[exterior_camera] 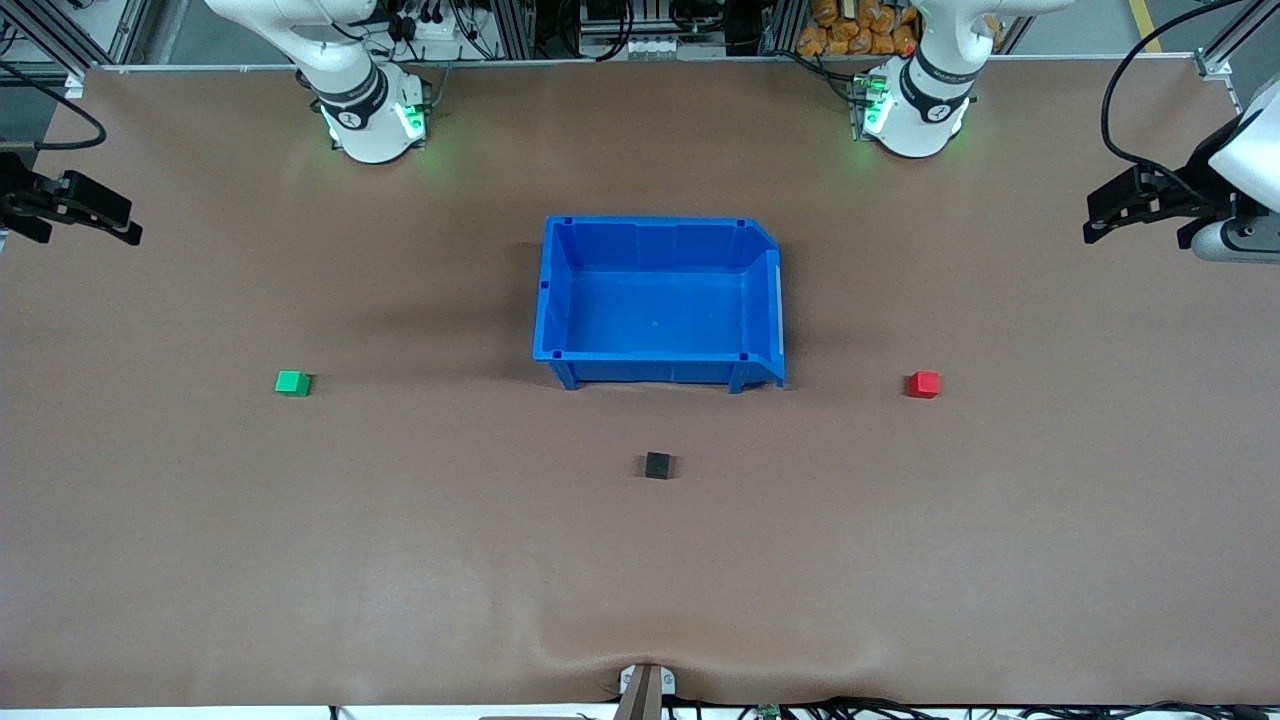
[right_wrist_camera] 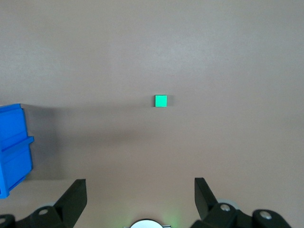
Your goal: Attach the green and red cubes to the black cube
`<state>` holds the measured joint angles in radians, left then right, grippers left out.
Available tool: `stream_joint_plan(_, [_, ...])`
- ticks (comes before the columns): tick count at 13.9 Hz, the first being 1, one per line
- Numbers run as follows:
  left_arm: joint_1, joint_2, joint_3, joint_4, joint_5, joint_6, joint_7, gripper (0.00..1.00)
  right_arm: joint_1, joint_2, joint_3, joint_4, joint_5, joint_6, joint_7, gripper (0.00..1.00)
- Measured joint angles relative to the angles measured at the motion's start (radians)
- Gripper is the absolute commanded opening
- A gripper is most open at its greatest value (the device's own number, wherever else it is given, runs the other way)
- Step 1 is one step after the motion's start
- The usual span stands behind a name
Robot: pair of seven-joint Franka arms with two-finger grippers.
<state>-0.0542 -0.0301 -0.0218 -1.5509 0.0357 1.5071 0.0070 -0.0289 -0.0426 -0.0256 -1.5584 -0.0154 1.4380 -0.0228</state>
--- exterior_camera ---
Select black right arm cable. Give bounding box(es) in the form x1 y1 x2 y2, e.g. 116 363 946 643
0 60 108 153

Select grey equipment box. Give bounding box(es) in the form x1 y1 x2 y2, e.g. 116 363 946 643
578 0 728 61

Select aluminium frame post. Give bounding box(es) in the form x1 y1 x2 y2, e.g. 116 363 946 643
0 0 91 99
1194 0 1280 81

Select blue plastic storage bin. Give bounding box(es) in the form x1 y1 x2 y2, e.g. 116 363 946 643
532 215 788 394

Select orange snack bags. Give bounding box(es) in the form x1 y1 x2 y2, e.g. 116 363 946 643
796 0 922 58

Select white power strip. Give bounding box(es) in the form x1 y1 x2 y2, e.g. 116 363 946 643
385 0 471 63

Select large table mat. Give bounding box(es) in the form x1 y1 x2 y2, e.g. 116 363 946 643
0 55 1280 709

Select metal table edge clamp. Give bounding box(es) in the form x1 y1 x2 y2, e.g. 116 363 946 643
615 662 677 720

